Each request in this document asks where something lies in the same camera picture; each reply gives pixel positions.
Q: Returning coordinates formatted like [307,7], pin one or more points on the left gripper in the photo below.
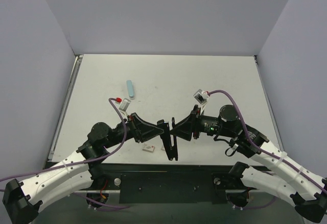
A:
[134,127]

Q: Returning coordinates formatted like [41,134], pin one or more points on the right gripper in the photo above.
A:
[194,121]

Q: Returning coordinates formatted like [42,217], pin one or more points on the black stapler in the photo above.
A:
[169,141]

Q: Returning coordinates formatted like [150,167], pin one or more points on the light blue white stapler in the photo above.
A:
[130,89]

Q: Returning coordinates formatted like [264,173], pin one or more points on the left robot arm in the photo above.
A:
[25,199]

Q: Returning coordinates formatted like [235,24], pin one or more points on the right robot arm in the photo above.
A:
[291,182]

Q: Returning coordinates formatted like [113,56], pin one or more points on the staple box with red label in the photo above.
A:
[148,148]

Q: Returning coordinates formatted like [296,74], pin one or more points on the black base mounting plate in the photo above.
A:
[167,184]

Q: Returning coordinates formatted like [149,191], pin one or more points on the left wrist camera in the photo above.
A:
[123,105]

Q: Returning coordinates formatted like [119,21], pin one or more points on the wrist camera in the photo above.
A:
[202,97]
[123,105]

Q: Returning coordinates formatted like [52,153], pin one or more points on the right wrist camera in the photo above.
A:
[202,97]

